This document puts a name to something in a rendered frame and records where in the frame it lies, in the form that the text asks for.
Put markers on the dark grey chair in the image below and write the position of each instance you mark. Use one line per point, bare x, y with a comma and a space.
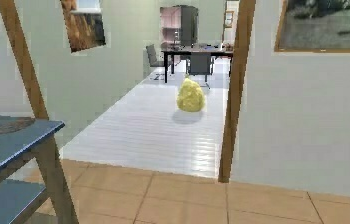
199, 63
153, 56

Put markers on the yellow lumpy bag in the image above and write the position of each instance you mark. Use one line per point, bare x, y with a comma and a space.
190, 95

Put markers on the black dining table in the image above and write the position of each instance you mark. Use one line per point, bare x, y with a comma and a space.
196, 51

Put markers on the black and pink cabinet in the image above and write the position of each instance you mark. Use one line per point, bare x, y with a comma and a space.
183, 25

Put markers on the small wood-framed picture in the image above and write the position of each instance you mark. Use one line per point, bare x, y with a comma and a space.
229, 19

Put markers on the blue table with wooden legs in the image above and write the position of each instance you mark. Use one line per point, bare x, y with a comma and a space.
13, 140

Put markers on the large wood-framed landscape picture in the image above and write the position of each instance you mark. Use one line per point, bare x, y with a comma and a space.
323, 30

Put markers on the wooden door frame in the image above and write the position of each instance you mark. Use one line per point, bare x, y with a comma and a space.
238, 83

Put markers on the brown framed wall picture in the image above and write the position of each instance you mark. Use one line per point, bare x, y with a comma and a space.
84, 28

